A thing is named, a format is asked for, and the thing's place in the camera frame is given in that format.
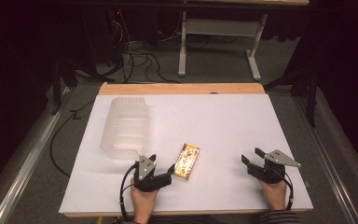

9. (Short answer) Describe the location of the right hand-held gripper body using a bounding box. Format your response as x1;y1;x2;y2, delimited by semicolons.
246;149;302;185

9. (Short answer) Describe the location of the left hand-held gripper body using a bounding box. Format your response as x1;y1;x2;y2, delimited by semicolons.
133;154;172;193

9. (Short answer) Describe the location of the yellow red snack packet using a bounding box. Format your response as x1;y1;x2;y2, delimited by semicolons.
173;143;201;182

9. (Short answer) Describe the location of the translucent plastic container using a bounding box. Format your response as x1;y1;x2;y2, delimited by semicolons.
99;96;150;161

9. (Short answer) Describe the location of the person's left hand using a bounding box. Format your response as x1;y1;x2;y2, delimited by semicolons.
130;176;159;224

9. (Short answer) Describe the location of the person's right hand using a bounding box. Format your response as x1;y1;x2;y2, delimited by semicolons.
257;178;289;212

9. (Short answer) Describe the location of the white table cover sheet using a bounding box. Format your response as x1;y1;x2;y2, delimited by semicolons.
59;93;314;216

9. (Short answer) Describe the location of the black metal stand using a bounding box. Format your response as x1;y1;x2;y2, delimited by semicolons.
49;57;79;117
263;66;321;128

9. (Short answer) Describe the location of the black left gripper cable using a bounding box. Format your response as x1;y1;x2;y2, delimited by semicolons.
118;162;138;222

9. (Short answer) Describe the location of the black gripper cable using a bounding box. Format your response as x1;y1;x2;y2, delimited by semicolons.
268;167;295;212
118;162;138;222

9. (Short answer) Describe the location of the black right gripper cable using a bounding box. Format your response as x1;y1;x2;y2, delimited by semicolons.
268;167;295;212

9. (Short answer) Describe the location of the silver floor rail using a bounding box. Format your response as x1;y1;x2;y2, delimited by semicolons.
293;95;357;224
0;86;73;224

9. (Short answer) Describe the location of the long black floor cable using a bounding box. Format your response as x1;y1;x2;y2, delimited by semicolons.
49;100;96;179

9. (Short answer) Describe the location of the bundle of floor cables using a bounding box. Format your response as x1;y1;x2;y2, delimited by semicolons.
106;10;183;85

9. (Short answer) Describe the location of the white metal desk frame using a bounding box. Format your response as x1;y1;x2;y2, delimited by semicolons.
177;11;269;82

